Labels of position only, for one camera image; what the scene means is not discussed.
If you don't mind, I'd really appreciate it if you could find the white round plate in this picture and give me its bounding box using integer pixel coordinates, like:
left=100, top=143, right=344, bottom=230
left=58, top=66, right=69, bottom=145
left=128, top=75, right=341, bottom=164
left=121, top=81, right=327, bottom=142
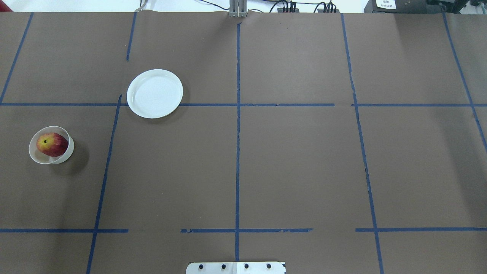
left=126, top=69, right=184, bottom=119

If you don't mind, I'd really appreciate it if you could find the white bowl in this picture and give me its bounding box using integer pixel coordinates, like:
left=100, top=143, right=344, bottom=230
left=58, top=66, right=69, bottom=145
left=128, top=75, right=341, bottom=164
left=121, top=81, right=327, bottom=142
left=29, top=126, right=75, bottom=164

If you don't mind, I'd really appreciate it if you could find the brown paper table cover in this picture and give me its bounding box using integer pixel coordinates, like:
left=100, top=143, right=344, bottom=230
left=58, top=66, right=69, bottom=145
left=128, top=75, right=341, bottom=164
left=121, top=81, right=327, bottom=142
left=1, top=11, right=486, bottom=274

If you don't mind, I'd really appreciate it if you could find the red yellow apple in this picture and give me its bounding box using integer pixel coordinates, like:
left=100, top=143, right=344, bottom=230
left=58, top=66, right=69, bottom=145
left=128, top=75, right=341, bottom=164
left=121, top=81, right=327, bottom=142
left=36, top=132, right=68, bottom=157

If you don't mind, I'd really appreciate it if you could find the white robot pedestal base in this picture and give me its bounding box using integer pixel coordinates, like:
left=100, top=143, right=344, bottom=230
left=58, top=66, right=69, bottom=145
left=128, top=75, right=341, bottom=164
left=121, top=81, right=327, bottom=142
left=186, top=261, right=286, bottom=274

